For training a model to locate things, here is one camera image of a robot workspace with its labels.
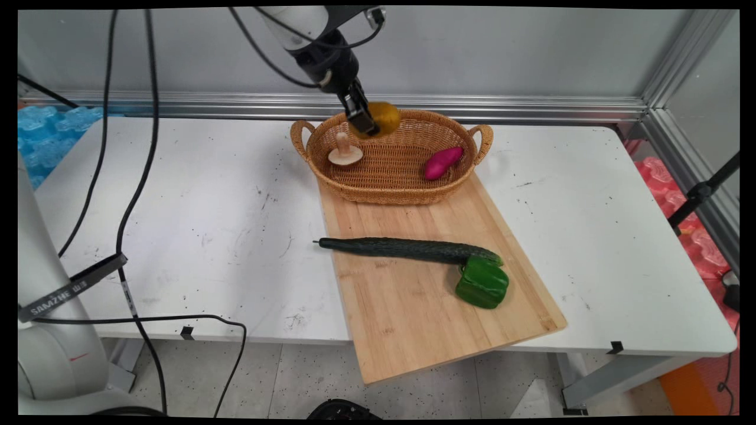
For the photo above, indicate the dark green cucumber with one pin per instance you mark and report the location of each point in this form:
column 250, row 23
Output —
column 407, row 249

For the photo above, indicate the green bell pepper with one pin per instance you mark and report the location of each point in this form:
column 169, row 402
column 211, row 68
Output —
column 482, row 284

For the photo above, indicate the wooden cutting board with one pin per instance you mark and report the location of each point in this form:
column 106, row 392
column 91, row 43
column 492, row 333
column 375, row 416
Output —
column 437, row 295

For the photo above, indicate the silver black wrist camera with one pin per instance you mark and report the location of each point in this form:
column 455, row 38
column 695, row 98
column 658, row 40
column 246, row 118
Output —
column 375, row 16

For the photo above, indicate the red foam mat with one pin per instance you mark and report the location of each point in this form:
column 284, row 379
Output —
column 694, row 236

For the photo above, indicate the beige mushroom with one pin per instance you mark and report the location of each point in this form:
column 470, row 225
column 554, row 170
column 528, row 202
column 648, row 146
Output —
column 345, row 153

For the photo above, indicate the grey table leg frame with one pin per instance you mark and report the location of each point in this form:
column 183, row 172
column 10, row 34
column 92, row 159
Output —
column 614, row 378

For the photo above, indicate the yellow-brown potato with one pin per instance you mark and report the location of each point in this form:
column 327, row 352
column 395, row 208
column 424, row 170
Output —
column 385, row 118

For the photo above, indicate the black tripod stand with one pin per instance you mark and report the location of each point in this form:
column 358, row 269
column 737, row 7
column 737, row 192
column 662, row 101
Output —
column 700, row 192

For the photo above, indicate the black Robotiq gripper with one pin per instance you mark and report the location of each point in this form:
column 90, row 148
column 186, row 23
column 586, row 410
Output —
column 331, row 62

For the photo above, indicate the small black device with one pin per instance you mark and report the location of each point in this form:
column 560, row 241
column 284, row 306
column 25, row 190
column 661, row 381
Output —
column 732, row 294

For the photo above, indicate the aluminium side rail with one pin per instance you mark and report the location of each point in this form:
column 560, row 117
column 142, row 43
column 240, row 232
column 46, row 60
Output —
column 691, row 171

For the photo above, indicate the round black floor object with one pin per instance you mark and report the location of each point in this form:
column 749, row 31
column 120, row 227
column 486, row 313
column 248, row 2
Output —
column 342, row 409

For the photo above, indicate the orange floor mat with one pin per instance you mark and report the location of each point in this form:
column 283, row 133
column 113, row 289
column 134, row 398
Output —
column 688, row 389

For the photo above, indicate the blue foam mat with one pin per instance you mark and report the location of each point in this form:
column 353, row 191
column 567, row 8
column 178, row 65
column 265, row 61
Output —
column 50, row 136

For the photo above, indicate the horizontal aluminium back rail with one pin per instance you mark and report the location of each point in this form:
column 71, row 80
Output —
column 472, row 106

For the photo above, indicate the woven wicker basket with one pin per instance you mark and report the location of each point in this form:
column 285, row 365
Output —
column 393, row 171

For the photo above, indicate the purple sweet potato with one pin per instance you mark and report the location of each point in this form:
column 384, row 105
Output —
column 443, row 162

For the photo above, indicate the grey table leg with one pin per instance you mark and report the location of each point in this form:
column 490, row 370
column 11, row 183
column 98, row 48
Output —
column 125, row 363

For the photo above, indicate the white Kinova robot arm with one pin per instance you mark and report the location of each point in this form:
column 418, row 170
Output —
column 47, row 330

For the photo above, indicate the aluminium corner post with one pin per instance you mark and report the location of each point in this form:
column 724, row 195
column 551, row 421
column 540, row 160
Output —
column 688, row 56

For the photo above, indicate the black tape piece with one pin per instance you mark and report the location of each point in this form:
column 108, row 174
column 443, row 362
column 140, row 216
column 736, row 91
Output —
column 615, row 347
column 187, row 332

